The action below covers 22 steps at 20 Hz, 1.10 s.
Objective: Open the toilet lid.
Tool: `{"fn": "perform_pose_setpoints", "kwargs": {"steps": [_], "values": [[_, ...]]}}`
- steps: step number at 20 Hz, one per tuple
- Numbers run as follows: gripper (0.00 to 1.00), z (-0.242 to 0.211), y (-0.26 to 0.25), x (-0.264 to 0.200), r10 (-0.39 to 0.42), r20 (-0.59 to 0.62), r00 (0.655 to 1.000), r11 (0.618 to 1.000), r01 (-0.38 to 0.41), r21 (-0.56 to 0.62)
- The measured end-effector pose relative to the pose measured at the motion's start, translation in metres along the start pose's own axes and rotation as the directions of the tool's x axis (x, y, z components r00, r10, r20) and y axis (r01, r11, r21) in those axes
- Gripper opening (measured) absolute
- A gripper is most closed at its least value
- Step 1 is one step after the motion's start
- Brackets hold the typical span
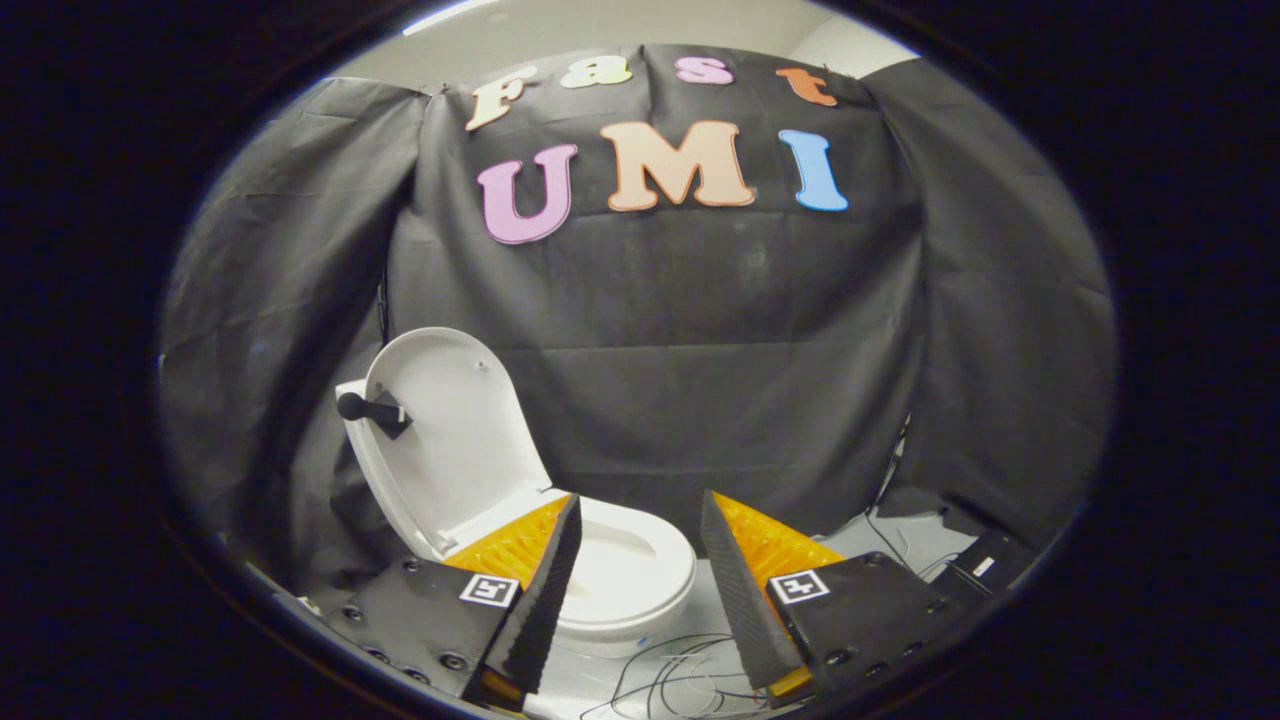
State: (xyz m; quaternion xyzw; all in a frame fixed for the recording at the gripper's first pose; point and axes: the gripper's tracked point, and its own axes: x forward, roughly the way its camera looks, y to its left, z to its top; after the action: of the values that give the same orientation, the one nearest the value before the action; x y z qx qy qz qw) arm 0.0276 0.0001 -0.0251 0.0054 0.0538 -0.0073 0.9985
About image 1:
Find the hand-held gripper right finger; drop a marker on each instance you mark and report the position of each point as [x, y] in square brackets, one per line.
[745, 600]

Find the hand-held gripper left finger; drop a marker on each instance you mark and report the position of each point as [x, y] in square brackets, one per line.
[540, 610]

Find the white toilet bowl with seat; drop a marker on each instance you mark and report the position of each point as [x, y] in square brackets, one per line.
[640, 570]

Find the white toilet tank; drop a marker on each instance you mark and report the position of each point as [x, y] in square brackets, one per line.
[358, 455]

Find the black box with white label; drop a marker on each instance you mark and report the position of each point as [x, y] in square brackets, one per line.
[995, 565]

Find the black backdrop cloth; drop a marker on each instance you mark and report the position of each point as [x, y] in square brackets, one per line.
[700, 320]

